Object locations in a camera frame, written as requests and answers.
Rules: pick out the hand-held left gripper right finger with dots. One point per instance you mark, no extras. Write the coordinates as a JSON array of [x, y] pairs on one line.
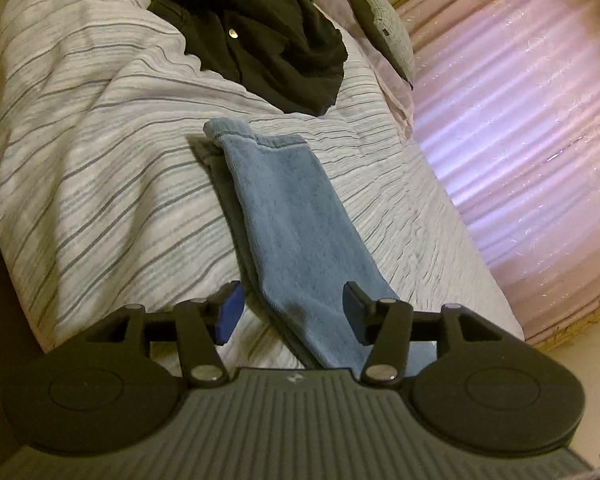
[[352, 310]]

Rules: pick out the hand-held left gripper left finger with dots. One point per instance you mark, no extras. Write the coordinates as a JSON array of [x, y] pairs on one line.
[[228, 312]]

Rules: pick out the blue denim jeans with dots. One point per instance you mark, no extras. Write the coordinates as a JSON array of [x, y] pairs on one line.
[[290, 210]]

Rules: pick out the striped white bed cover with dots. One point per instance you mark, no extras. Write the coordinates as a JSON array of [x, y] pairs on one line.
[[95, 150]]

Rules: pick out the pink curtain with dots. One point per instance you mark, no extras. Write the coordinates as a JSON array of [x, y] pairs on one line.
[[520, 110]]

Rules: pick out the black garment with button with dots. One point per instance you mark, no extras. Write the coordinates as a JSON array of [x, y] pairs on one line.
[[265, 35]]

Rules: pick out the grey checked pillow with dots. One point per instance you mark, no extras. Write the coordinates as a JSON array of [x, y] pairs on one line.
[[382, 25]]

